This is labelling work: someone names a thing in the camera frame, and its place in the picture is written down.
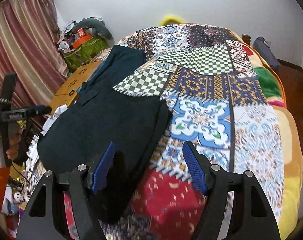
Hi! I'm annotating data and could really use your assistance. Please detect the white crumpled cloth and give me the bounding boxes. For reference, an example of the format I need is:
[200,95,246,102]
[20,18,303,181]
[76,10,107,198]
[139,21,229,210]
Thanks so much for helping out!
[40,104,68,135]

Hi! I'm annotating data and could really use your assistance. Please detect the grey blue bag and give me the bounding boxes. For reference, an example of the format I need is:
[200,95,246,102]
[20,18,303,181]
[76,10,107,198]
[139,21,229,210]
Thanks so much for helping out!
[253,36,281,71]

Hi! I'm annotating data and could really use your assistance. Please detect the yellow orange fleece blanket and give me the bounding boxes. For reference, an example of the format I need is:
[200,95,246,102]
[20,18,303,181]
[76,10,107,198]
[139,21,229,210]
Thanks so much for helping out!
[234,36,303,239]

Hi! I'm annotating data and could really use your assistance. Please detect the wooden lap desk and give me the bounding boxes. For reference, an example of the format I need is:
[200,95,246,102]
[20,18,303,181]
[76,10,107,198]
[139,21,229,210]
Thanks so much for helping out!
[49,61,101,114]

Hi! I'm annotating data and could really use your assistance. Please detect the patchwork patterned bedspread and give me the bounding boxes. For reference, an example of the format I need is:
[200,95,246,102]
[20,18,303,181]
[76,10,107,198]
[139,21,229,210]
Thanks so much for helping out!
[26,23,285,240]

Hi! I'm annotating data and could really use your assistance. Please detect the yellow plush pillow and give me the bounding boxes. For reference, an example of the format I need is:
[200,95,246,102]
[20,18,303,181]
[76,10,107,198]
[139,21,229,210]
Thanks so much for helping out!
[159,15,186,27]

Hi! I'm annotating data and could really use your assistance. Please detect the blue folded garment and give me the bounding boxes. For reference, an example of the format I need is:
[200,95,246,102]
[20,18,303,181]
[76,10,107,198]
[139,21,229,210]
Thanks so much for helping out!
[76,61,105,93]

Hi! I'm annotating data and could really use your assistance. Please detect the pink striped curtain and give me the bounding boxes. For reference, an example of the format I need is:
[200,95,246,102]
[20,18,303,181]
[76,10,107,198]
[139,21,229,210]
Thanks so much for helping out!
[0,0,70,131]

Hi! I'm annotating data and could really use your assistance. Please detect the orange box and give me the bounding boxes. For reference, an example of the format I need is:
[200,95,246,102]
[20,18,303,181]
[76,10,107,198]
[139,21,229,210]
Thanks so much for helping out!
[72,34,93,49]

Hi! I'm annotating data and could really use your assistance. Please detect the folded dark teal garment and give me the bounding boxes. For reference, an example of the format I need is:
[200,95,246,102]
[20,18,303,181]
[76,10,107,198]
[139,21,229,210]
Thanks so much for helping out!
[77,45,146,106]

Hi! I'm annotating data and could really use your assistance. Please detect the green fabric storage bag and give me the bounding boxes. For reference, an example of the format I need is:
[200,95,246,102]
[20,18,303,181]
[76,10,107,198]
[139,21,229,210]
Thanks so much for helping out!
[61,36,108,72]

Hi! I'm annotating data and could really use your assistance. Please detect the black pants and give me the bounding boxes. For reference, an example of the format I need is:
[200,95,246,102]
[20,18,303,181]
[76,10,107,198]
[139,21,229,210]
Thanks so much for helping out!
[37,91,172,224]

